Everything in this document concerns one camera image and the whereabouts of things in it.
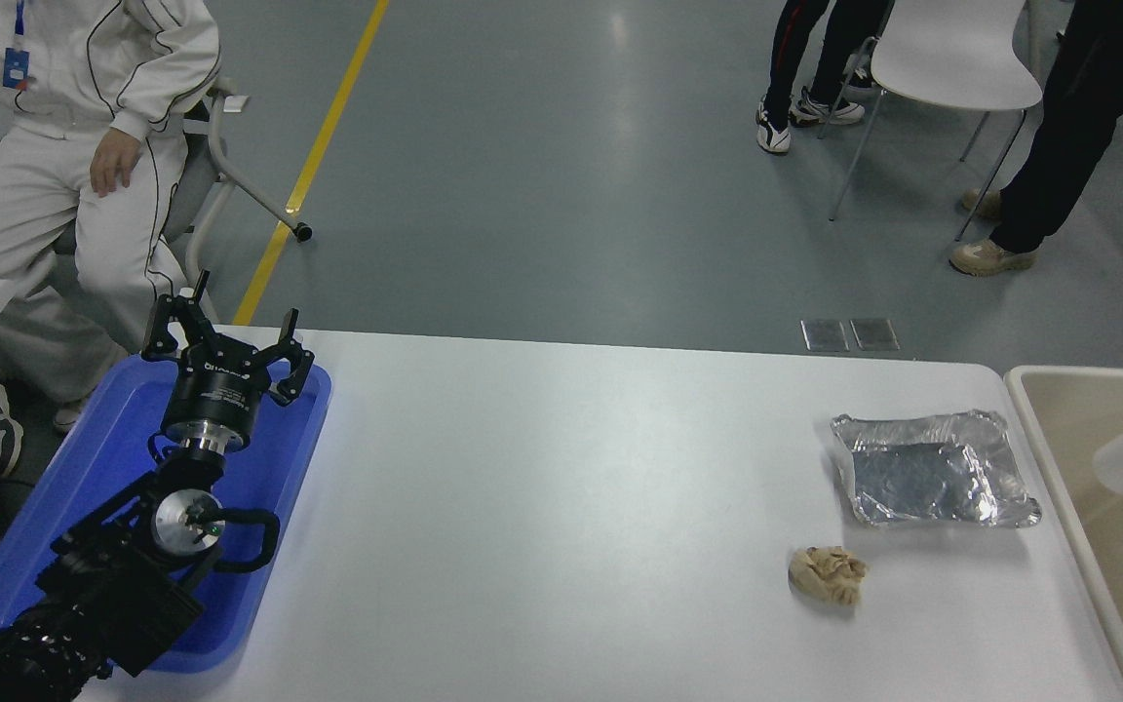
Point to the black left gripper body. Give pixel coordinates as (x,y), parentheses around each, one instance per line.
(212,395)

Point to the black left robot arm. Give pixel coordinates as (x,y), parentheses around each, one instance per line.
(113,595)

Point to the seated person's left hand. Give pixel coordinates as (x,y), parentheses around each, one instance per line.
(118,161)

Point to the blue plastic tray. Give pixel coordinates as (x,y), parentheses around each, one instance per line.
(269,468)

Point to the grey wheeled chair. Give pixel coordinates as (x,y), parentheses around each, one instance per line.
(196,175)

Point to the seated person in white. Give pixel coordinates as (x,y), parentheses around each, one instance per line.
(25,195)

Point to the blue ID badge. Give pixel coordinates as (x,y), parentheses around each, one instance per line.
(16,66)

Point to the clear floor plate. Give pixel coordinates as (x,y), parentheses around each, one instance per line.
(824,334)
(874,333)

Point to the crumpled tan paper ball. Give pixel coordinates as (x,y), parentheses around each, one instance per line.
(827,575)

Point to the person with white sneakers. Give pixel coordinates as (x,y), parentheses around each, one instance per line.
(795,58)

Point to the crumpled silver foil tray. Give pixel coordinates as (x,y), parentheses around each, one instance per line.
(922,473)

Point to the white chair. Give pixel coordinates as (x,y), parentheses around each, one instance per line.
(951,49)

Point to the large pale bin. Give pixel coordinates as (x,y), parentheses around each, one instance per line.
(1068,419)

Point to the standing person with tan shoes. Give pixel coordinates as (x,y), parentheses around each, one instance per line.
(1068,127)

